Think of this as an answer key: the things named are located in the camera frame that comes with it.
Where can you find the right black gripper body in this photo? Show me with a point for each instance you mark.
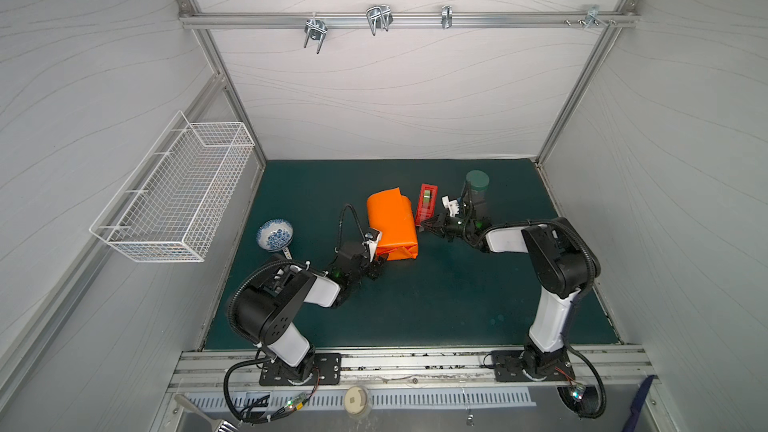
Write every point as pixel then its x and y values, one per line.
pixel 444 226

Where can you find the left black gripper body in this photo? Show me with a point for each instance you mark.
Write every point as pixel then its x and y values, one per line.
pixel 370 269

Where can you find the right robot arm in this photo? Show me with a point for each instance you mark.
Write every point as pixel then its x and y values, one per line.
pixel 564 265

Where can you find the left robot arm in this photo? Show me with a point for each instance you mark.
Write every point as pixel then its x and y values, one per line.
pixel 263 308

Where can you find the red tape dispenser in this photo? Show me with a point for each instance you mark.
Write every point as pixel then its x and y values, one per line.
pixel 426 203

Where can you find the glass jar green lid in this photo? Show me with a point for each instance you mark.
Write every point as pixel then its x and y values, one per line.
pixel 477 182

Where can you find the green table mat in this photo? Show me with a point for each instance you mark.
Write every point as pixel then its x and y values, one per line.
pixel 450 295

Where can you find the blue white ceramic spoon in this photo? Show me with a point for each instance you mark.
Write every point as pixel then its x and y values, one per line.
pixel 275 236

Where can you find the round white puck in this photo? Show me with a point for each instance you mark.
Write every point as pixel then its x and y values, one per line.
pixel 357 402

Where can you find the small metal hook clamp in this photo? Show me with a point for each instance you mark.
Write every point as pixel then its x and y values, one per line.
pixel 446 17

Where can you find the metal U-bolt clamp middle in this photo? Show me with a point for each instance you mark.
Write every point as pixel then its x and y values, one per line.
pixel 379 17

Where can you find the metal u-bolt clamp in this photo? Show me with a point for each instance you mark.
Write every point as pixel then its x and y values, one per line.
pixel 379 17
pixel 315 30

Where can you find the metal U-bolt clamp left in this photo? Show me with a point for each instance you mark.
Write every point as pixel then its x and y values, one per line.
pixel 315 30

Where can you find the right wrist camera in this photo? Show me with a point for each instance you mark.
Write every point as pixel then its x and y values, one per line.
pixel 451 206

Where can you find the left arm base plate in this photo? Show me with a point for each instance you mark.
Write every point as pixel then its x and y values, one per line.
pixel 314 368

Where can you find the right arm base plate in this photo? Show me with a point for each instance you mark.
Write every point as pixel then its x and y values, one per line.
pixel 510 366

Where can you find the white wire basket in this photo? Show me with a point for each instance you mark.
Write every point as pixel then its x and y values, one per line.
pixel 169 208

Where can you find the white slotted cable duct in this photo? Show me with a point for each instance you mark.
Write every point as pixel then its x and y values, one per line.
pixel 466 398

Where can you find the blue handled tool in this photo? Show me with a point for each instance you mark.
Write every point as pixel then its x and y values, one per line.
pixel 637 404

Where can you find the metal bracket clamp right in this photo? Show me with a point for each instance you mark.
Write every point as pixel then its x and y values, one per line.
pixel 592 19

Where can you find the aluminium crossbar rail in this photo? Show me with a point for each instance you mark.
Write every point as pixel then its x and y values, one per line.
pixel 401 20

